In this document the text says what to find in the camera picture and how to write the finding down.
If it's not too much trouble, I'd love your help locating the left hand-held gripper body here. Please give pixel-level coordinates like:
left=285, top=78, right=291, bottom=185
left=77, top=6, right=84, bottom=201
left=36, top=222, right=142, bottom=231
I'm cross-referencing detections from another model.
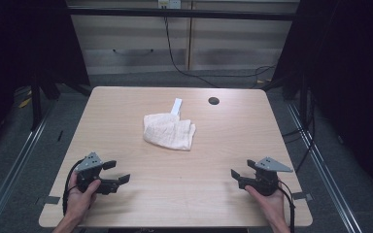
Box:
left=74, top=151, right=121, bottom=196

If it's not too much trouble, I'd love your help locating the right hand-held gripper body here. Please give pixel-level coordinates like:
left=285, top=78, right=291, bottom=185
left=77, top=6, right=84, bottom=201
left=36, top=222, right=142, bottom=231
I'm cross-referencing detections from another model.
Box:
left=238, top=156, right=294, bottom=197

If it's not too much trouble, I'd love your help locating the white towel with label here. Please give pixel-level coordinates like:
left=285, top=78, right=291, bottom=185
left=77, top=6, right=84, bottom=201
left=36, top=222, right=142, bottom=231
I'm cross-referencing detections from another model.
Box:
left=142, top=97, right=197, bottom=152

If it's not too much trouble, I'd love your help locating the person's right hand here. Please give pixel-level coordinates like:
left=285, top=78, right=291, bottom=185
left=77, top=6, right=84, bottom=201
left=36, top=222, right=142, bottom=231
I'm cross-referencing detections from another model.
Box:
left=244, top=183, right=291, bottom=226

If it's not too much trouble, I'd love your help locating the person's left hand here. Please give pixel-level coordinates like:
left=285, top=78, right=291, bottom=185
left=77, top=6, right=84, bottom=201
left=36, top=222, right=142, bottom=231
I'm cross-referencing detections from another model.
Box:
left=64, top=171, right=102, bottom=225

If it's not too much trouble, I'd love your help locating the grey tape strip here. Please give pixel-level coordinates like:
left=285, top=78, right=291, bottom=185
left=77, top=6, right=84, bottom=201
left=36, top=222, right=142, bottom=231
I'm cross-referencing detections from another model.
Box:
left=291, top=191, right=314, bottom=202
left=36, top=195, right=61, bottom=206

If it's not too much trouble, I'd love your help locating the black metal stand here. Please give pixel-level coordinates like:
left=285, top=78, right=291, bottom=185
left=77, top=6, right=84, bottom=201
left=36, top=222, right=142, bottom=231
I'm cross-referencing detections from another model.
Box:
left=261, top=72, right=310, bottom=125
left=29, top=82, right=61, bottom=132

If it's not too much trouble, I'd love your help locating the yellow floor tape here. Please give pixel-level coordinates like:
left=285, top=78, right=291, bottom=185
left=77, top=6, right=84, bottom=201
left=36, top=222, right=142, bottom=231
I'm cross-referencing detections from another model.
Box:
left=18, top=90, right=33, bottom=110

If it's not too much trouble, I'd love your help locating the black curtain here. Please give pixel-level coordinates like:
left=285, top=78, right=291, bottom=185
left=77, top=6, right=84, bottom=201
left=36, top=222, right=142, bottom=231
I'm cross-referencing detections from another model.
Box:
left=273, top=0, right=373, bottom=195
left=0, top=0, right=91, bottom=159

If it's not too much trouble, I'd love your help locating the light wooden cabinet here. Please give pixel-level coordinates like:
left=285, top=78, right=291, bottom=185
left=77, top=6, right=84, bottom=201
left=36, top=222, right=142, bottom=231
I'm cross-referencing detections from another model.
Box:
left=66, top=0, right=300, bottom=76

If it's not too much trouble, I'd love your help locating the black horizontal metal bar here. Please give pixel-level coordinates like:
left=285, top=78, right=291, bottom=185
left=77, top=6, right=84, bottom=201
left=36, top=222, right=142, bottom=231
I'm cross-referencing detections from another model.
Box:
left=67, top=7, right=296, bottom=22

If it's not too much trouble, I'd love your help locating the left hand-held gripper black cable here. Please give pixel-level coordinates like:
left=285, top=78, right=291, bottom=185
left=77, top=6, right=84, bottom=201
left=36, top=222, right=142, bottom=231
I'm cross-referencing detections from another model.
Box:
left=61, top=158, right=85, bottom=216

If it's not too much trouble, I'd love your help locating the hand-held gripper black cable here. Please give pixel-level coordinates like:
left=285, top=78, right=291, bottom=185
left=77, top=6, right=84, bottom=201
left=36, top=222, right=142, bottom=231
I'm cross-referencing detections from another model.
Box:
left=276, top=179, right=296, bottom=233
left=61, top=158, right=85, bottom=216

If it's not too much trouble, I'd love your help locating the right hand-held gripper black cable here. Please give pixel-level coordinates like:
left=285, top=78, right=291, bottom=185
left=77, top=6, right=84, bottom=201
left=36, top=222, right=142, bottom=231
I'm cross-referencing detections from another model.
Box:
left=276, top=179, right=296, bottom=233

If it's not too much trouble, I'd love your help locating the black floor cable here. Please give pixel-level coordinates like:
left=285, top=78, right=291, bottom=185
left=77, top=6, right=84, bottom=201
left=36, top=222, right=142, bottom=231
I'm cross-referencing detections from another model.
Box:
left=281, top=93, right=317, bottom=174

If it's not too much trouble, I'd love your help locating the metal floor rail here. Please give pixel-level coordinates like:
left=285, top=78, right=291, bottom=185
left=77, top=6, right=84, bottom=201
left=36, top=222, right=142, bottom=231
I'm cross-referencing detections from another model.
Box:
left=0, top=106, right=57, bottom=233
left=286, top=102, right=363, bottom=233

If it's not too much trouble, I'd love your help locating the long black wall cable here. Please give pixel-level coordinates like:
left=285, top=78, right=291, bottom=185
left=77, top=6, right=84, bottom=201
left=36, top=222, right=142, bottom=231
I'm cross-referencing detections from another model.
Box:
left=163, top=16, right=277, bottom=89

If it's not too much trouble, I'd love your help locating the white wall power outlet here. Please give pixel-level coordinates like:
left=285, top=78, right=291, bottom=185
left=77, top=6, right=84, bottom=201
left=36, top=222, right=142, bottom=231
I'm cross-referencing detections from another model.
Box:
left=157, top=0, right=183, bottom=10

